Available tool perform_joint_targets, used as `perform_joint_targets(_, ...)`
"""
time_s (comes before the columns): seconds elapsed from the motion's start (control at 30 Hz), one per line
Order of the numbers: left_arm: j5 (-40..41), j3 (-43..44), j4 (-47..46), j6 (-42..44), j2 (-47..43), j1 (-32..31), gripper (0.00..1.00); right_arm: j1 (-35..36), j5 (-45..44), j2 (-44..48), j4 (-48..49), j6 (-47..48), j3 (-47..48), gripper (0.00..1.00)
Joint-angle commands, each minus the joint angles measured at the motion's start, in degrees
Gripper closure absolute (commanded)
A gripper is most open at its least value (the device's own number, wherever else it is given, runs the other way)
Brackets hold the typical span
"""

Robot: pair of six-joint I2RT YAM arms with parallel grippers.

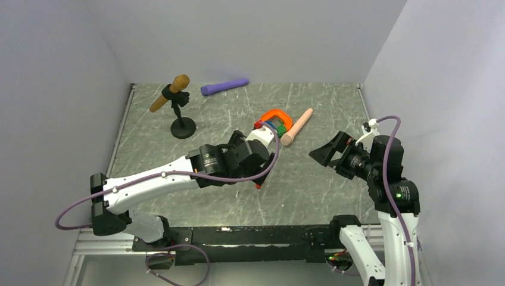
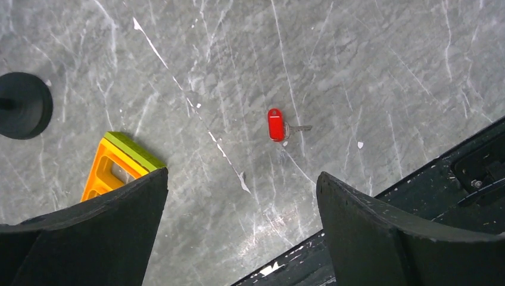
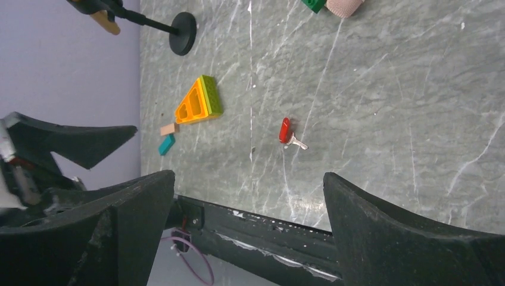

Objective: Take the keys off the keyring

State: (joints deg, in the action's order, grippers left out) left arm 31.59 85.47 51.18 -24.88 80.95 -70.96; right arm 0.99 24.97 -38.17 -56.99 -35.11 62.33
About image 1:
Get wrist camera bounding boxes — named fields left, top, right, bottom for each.
left=355, top=119, right=380, bottom=152
left=245, top=126, right=277, bottom=148

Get purple cylinder toy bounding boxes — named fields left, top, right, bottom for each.
left=200, top=79, right=249, bottom=97

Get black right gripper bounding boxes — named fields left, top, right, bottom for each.
left=310, top=129, right=379, bottom=181

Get black microphone stand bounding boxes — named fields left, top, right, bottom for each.
left=170, top=101, right=197, bottom=139

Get orange horseshoe toy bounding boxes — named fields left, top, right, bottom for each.
left=260, top=108, right=293, bottom=130

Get colourful brick block stack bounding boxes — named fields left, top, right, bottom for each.
left=254, top=120, right=288, bottom=138

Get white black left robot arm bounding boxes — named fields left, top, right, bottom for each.
left=91, top=127, right=280, bottom=250

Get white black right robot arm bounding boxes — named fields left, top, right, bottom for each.
left=309, top=132, right=421, bottom=285

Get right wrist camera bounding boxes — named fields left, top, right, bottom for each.
left=355, top=119, right=380, bottom=152

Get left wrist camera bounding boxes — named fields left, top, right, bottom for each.
left=245, top=126, right=277, bottom=148

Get beige toy microphone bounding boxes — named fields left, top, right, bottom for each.
left=280, top=108, right=314, bottom=146

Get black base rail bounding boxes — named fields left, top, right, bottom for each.
left=132, top=224, right=344, bottom=266

